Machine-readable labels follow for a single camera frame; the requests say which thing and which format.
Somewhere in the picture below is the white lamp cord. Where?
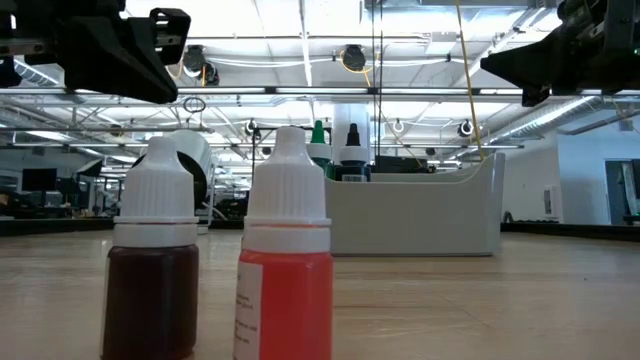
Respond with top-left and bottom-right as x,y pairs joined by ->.
214,202 -> 242,222

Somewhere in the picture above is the large black-capped dye bottle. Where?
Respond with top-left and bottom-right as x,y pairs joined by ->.
333,122 -> 372,182

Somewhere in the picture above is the white wall dispenser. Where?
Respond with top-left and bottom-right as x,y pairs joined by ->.
543,183 -> 564,220

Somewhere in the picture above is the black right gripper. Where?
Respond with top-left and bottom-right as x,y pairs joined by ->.
480,0 -> 640,107

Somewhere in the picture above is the black ceiling cable reel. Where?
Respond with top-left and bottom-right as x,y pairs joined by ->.
341,43 -> 369,74
172,43 -> 221,87

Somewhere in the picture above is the black aluminium table frame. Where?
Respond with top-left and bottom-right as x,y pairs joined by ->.
0,214 -> 640,244

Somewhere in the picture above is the dark computer monitor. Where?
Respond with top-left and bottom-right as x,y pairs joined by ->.
20,167 -> 59,193

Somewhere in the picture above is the large green-capped dye bottle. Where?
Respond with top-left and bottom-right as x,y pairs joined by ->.
305,119 -> 335,179

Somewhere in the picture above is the dark door panel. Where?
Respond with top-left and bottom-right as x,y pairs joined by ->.
603,158 -> 640,226

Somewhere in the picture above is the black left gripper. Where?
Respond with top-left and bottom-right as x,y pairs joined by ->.
0,0 -> 192,105

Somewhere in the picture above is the small orange-red dropper bottle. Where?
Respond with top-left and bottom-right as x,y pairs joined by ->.
232,125 -> 335,360

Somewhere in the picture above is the grey plastic bin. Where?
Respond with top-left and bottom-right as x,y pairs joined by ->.
324,152 -> 506,258

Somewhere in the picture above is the silver ventilation duct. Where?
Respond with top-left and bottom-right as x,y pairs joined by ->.
12,57 -> 66,89
487,94 -> 640,146

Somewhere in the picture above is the white square column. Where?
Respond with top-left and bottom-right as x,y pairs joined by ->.
332,102 -> 372,166

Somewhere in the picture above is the small dark brown dropper bottle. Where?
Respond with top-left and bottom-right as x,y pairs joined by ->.
101,136 -> 200,360

